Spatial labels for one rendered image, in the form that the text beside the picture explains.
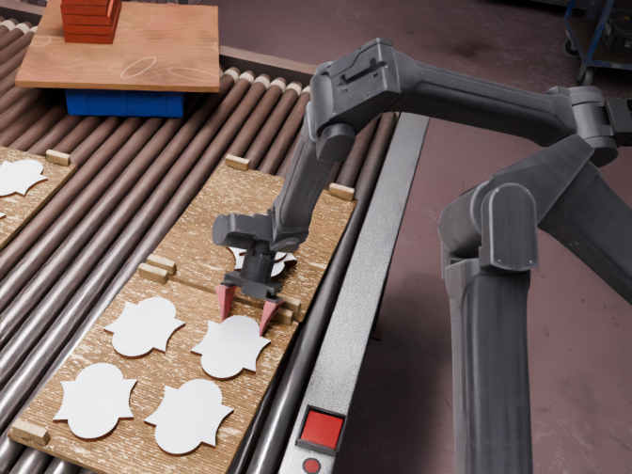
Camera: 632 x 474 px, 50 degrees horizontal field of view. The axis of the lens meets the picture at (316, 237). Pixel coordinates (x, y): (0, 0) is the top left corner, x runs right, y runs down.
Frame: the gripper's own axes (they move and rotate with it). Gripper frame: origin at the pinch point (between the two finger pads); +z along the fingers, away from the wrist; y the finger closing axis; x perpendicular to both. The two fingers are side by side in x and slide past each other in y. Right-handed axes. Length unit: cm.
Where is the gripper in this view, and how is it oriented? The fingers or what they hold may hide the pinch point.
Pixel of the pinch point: (242, 325)
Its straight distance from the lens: 130.5
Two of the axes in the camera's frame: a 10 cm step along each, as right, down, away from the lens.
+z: -2.5, 9.6, 0.8
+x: 2.0, -0.3, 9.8
